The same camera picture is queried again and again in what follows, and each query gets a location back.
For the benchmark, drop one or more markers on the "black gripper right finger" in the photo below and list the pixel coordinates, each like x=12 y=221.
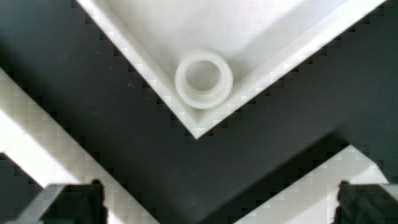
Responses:
x=367 y=204

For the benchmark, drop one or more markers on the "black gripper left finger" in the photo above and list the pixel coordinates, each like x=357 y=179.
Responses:
x=67 y=204

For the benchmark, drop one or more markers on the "white square tabletop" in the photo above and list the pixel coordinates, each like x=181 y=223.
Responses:
x=215 y=47

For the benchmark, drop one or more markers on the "white obstacle fence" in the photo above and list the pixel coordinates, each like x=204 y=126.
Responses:
x=51 y=158

